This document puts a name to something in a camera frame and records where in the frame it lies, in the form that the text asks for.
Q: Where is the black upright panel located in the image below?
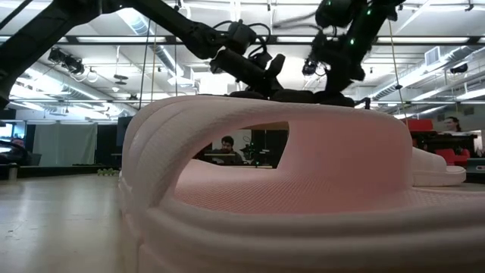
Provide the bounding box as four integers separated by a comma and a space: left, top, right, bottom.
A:
116, 115, 133, 148

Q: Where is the silver ceiling duct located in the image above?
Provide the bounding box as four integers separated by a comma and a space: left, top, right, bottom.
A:
115, 8, 186, 79
371, 45, 485, 102

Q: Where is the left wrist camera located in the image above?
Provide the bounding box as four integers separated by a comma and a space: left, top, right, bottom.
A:
226, 20, 259, 51

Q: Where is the office computer monitor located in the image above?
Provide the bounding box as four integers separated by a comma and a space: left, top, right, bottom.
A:
0, 122, 27, 140

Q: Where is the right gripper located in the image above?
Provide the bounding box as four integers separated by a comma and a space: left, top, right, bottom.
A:
314, 41, 367, 94

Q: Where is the dark office desk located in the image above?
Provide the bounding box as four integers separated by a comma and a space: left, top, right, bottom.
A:
411, 130, 479, 153

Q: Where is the red chair seat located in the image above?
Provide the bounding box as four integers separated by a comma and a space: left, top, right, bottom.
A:
434, 148, 471, 167

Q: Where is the red chair back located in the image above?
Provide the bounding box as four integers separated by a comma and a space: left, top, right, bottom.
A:
405, 118, 434, 133

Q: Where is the person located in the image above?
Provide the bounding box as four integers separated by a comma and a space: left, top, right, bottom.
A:
442, 115, 464, 134
204, 135, 246, 166

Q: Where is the black slide sandal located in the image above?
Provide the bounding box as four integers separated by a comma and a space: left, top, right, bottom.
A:
314, 91, 355, 108
270, 89, 316, 104
229, 90, 271, 101

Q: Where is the grey-green partition curtain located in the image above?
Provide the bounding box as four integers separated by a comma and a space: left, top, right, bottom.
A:
32, 122, 99, 167

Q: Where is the black ceiling-mounted equipment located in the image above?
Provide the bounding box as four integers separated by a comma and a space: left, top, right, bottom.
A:
47, 46, 86, 76

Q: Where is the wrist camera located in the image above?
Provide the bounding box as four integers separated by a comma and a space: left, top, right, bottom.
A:
226, 20, 259, 51
301, 58, 320, 77

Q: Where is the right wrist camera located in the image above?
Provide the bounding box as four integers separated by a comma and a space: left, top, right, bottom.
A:
301, 58, 320, 77

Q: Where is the pink slide sandal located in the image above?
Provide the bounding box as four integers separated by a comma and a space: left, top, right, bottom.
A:
117, 94, 485, 273
411, 146, 468, 187

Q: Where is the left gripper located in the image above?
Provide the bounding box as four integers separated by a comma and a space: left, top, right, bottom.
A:
210, 48, 286, 96

